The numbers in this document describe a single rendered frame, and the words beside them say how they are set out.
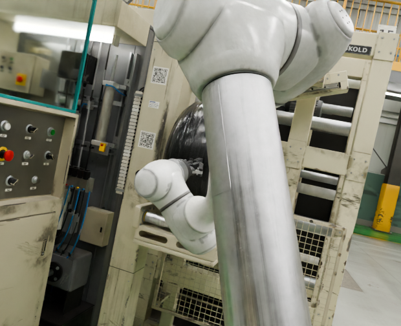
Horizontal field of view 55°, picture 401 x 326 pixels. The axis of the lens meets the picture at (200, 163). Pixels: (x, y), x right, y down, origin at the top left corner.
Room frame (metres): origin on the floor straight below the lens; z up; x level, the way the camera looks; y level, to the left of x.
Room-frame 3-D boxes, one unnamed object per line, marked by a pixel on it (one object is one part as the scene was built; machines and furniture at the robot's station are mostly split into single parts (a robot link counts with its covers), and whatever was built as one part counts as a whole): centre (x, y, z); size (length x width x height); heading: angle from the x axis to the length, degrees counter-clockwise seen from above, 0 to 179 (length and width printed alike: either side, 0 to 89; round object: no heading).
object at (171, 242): (1.58, 0.03, 0.84); 0.36 x 0.09 x 0.06; 73
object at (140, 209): (1.77, 0.16, 0.90); 0.40 x 0.03 x 0.10; 163
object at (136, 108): (1.77, 0.33, 1.19); 0.05 x 0.04 x 0.48; 163
